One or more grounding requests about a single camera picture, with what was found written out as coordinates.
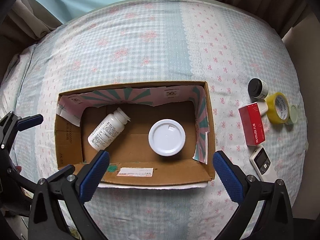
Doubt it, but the red cardboard box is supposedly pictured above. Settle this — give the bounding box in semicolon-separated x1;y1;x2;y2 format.
239;102;265;146

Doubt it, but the green-lidded small jar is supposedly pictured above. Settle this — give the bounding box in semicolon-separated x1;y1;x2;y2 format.
286;105;298;125

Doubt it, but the yellow tape roll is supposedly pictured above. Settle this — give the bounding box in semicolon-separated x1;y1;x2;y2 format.
265;92;289;124

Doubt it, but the black-lidded white cream jar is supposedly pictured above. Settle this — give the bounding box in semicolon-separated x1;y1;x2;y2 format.
248;78;268;100

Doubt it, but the person's left hand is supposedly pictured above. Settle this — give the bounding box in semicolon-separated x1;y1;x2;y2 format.
16;166;22;173

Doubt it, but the white remote control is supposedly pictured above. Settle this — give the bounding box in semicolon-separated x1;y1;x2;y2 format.
249;145;278;183

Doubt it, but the white pill bottle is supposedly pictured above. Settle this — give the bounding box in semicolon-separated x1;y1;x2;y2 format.
87;107;131;151

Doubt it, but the open cardboard box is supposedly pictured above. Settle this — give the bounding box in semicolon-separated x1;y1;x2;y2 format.
54;81;215;189

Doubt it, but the brown curtain left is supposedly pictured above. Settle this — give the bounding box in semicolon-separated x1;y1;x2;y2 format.
1;0;62;79

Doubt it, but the white-lidded jar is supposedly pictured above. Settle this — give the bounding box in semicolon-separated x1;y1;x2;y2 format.
148;119;185;157

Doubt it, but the white earbud case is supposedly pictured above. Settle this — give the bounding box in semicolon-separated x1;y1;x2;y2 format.
257;100;268;116

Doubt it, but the checkered floral bedsheet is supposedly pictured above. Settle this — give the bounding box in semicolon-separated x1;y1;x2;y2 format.
1;0;308;239

